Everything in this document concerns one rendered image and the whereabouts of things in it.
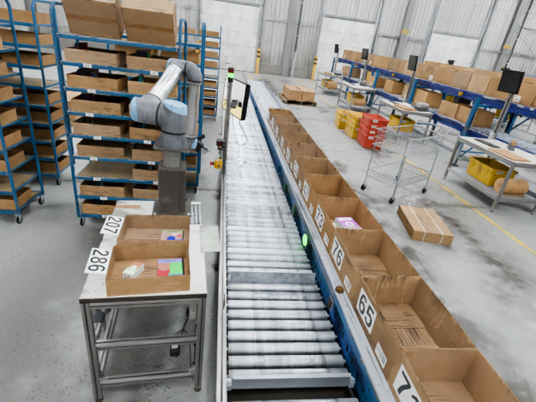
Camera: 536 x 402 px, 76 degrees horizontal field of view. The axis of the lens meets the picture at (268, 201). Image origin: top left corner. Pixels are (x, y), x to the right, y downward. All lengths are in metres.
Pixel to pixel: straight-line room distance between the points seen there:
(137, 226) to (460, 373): 1.81
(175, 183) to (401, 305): 1.53
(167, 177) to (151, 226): 0.34
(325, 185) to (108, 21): 2.17
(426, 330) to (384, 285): 0.25
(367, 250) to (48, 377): 1.98
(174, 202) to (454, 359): 1.80
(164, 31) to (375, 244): 2.37
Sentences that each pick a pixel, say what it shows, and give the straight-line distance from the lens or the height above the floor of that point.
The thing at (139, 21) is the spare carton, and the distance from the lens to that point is 3.26.
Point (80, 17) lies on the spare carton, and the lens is 3.41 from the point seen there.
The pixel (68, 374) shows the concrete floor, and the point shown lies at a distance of 2.55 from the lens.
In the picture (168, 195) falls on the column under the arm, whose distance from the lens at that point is 2.39.
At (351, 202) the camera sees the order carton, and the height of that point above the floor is 1.02.
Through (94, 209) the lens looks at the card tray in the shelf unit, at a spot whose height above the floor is 0.18.
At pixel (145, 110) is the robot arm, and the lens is 2.28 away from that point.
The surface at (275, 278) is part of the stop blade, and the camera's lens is 1.89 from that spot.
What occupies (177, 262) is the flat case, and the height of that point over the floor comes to 0.77.
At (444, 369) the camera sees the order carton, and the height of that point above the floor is 0.95.
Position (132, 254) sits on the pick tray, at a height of 0.79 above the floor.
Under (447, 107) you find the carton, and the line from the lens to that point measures 8.69.
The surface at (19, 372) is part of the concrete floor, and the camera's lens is 2.66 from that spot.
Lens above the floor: 1.94
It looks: 26 degrees down
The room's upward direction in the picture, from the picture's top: 8 degrees clockwise
